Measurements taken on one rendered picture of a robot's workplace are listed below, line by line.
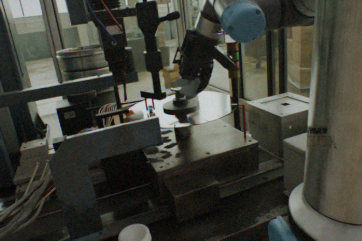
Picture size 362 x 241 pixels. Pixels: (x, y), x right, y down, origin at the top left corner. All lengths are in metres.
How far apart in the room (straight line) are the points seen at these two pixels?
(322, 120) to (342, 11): 0.10
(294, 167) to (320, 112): 0.46
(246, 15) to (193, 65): 0.22
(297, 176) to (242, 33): 0.37
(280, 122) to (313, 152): 0.58
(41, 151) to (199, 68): 0.54
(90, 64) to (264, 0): 0.98
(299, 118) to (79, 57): 0.97
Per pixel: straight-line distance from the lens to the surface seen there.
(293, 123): 0.93
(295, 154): 0.74
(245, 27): 0.57
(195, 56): 0.74
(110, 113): 0.82
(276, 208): 0.77
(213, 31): 0.70
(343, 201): 0.33
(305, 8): 0.60
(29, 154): 0.99
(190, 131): 0.89
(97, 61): 1.43
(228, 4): 0.60
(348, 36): 0.27
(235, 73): 1.09
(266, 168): 0.91
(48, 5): 1.85
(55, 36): 1.84
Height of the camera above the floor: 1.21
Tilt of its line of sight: 17 degrees down
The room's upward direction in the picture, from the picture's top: 7 degrees counter-clockwise
